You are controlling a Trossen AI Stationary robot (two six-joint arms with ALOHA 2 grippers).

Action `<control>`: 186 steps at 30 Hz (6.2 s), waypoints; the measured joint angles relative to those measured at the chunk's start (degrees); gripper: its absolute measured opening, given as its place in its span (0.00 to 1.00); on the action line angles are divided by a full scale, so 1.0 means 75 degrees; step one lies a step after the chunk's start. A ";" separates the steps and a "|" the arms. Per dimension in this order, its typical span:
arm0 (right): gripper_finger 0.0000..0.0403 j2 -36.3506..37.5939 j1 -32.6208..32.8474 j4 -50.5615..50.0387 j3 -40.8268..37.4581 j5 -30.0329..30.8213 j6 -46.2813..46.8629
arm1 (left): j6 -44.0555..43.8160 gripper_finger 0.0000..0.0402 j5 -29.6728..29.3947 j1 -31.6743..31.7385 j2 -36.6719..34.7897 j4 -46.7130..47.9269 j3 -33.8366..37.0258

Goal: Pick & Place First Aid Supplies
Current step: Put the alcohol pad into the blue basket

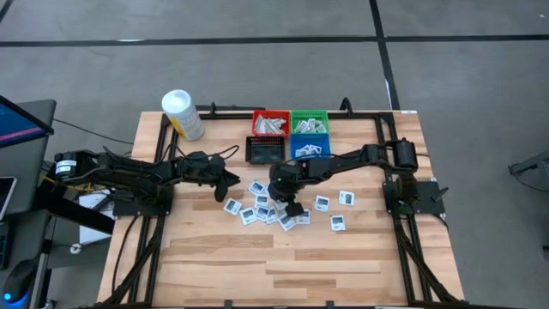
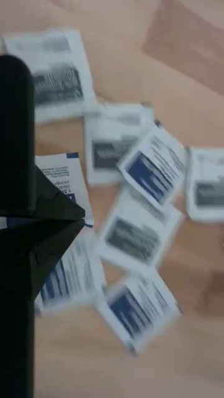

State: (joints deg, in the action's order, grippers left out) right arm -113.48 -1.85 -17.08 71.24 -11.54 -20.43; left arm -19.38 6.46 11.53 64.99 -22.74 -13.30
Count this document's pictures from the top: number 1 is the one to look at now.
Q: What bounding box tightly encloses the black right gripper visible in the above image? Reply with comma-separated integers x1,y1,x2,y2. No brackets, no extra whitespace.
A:
268,161,310,218

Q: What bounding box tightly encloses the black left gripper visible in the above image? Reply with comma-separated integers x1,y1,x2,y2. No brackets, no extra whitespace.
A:
192,158,242,203

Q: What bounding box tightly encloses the black plastic basket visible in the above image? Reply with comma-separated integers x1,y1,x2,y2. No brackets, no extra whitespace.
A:
244,136,287,165

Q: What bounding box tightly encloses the blue plastic basket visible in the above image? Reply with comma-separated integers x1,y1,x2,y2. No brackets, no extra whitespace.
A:
289,132,332,161

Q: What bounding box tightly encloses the black clamp bar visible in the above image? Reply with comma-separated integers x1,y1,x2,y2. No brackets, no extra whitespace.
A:
195,102,267,113

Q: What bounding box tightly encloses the white wipes canister yellow label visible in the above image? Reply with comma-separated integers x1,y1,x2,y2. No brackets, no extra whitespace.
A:
160,88,206,142

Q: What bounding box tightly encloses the green plastic basket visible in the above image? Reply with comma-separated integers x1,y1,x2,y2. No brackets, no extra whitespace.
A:
290,109,330,135

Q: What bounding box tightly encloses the red plastic basket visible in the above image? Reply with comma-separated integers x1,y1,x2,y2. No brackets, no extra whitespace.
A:
251,109,292,138

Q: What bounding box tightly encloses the white paper sheet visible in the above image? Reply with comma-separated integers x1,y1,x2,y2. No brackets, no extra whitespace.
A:
79,192,115,245

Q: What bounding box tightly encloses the grey side desk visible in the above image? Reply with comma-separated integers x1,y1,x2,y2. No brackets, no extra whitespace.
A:
0,99,57,215

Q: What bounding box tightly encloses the blue screen monitor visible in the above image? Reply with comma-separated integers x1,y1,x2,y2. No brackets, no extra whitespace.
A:
0,94,56,149

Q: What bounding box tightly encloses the white tablet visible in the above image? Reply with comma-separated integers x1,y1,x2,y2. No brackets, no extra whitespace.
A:
0,175,18,222

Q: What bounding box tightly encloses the black computer mouse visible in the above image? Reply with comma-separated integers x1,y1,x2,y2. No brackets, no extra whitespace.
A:
2,257,42,306

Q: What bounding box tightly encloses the grey floor stand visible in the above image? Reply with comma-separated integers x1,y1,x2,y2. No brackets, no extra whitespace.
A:
508,149,549,177

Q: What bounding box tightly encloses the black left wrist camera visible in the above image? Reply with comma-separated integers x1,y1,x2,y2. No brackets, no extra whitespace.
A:
208,154,227,172

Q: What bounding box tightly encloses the black table frame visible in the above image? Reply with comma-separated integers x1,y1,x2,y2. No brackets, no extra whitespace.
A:
102,102,467,309

